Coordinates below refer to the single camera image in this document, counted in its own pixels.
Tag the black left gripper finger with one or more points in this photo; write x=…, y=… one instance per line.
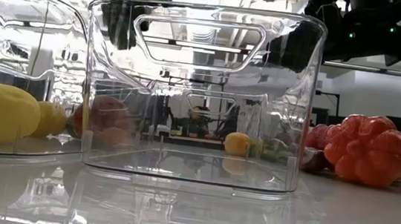
x=125, y=26

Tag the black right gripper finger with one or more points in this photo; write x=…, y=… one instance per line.
x=297, y=47

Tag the red apple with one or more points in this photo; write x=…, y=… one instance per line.
x=106, y=117

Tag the red-orange ribbed pumpkin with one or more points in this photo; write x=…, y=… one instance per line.
x=368, y=150

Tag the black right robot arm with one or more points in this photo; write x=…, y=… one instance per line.
x=392, y=24

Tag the grey horizontal pipe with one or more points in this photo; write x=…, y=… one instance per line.
x=376, y=70

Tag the black equipment rack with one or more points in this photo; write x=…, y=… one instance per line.
x=321, y=117

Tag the clear plastic bin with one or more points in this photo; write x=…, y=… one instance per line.
x=197, y=74
x=25, y=34

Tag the green cucumber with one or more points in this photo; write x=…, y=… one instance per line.
x=275, y=150

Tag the orange bell pepper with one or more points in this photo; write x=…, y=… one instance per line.
x=237, y=143

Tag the purple eggplant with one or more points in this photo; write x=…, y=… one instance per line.
x=313, y=160

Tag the person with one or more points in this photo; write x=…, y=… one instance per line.
x=199, y=121

